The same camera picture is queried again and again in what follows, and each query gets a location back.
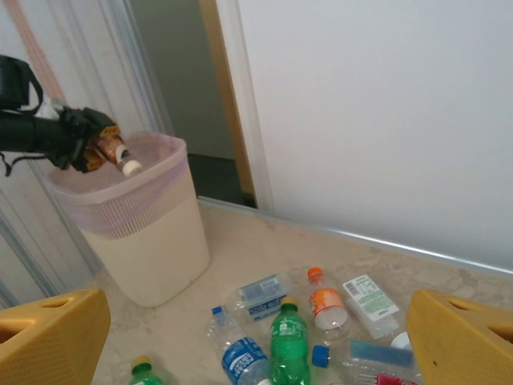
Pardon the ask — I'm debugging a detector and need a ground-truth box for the aluminium table back rail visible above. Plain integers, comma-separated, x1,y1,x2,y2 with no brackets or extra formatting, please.
197,195,513,278

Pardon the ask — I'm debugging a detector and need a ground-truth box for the crushed clear bottle pale label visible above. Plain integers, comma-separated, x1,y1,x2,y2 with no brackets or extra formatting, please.
223,265,310,334

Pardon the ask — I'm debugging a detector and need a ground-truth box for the green soda bottle yellow cap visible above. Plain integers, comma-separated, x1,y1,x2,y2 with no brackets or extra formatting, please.
269,295,313,385
129,355,178,385

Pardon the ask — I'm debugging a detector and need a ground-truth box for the clear bottle orange label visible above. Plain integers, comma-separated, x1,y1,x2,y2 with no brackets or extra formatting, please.
306,265,350,332

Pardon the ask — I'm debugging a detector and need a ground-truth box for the clear bottle dark blue label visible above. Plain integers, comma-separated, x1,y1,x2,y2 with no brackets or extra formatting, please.
205,306,270,385

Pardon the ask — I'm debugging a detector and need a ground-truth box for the wooden door frame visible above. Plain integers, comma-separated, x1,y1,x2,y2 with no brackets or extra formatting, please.
197,0,261,210

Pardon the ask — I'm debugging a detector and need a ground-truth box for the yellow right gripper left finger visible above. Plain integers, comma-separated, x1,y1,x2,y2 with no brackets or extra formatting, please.
0,288,111,385

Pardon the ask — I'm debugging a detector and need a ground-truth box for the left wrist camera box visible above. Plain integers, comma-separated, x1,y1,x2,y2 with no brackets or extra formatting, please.
42,97,67,120

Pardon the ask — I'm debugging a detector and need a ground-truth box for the brown bottle white cap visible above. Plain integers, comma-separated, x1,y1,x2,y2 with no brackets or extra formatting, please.
93,134,144,178

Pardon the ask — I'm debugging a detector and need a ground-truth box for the translucent purple bin liner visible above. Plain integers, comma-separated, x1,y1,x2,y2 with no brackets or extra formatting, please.
43,131,190,242

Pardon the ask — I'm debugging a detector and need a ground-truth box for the aluminium frame post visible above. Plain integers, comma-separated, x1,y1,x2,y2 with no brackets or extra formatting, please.
95,0,177,140

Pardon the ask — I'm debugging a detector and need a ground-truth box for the white green carton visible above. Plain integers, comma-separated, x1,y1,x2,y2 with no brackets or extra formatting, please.
342,274,413,351

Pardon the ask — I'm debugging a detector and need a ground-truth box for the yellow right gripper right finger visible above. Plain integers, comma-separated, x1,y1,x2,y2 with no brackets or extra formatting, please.
405,289,513,385

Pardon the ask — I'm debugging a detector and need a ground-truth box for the bottle red purple label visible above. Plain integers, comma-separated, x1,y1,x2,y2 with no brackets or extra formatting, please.
357,371,422,385

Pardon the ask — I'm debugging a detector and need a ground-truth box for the clear bottle plain blue label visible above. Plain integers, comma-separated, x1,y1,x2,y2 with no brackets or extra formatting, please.
311,338,418,380

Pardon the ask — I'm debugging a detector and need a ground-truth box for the beige slotted plastic bin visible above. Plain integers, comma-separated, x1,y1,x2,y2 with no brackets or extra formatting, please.
43,131,212,309

